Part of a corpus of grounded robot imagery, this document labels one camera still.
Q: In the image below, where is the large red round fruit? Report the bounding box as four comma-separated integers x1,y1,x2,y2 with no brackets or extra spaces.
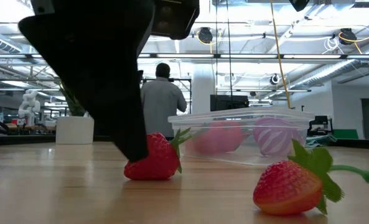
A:
193,121,246,155

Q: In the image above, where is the yellow hanging cable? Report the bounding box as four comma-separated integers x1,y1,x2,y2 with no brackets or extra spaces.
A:
269,0,292,110

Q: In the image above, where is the person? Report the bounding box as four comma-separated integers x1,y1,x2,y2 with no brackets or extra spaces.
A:
139,62,188,141

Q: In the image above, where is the red strawberry with leaves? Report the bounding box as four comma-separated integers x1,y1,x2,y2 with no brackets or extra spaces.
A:
124,127,193,181

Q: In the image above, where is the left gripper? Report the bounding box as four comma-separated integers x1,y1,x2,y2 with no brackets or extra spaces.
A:
17,0,156,163

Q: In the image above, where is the green board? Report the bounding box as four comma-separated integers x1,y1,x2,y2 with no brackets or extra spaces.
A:
333,129,359,140

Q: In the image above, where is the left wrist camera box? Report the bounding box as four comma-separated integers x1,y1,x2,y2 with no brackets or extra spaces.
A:
151,0,200,40

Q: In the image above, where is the clear plastic tupperware container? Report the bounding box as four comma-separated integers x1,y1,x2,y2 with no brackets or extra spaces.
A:
167,106,315,166

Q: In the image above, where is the long-stemmed red strawberry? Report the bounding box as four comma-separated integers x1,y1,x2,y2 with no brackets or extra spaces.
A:
253,139,369,216

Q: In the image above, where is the black stand equipment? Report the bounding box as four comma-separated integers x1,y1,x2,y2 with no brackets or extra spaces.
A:
308,115,334,137

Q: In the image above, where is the magenta white striped ball fruit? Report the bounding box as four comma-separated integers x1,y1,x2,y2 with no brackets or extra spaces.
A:
253,116,303,156

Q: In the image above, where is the black screen panel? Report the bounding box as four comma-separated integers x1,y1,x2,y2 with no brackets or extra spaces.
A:
210,95,250,112

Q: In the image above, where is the light blue cloth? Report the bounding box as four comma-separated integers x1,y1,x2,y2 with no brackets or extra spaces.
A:
304,135,339,147

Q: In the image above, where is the black hanging cable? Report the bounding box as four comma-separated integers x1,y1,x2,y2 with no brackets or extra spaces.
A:
227,0,233,103

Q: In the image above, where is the green plant in white pot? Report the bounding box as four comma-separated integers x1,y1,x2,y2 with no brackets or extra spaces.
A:
55,82,95,145

